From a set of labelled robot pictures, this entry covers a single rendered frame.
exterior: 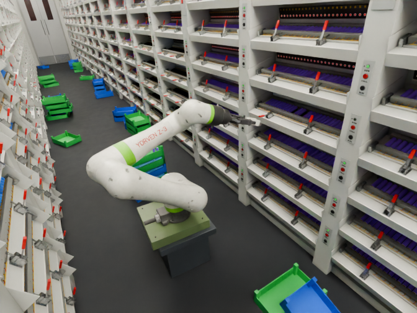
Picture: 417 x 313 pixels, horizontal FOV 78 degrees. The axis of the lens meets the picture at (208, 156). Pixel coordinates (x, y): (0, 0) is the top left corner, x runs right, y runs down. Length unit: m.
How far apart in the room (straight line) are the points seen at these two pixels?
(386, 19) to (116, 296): 1.69
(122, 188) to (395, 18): 1.03
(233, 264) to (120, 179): 0.96
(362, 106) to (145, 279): 1.38
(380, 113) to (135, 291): 1.43
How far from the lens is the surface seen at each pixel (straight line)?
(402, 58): 1.08
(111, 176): 0.95
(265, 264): 1.67
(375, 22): 1.11
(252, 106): 1.63
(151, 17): 2.76
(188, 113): 1.13
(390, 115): 1.12
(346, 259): 1.59
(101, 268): 1.80
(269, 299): 1.55
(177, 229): 1.40
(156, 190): 1.02
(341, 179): 1.29
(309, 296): 1.50
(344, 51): 1.17
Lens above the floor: 1.31
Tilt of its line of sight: 30 degrees down
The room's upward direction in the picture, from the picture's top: 4 degrees counter-clockwise
